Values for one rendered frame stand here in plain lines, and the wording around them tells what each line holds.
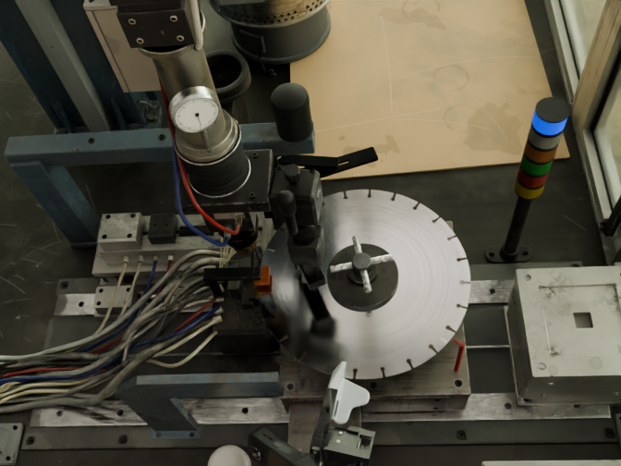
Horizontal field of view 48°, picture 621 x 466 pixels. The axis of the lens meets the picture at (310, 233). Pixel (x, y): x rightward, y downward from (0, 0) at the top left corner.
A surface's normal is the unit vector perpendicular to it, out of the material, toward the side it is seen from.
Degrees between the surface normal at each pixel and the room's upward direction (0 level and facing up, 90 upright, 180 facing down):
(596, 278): 0
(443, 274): 0
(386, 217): 0
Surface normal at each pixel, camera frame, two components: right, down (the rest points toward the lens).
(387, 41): -0.10, -0.51
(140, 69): -0.01, 0.86
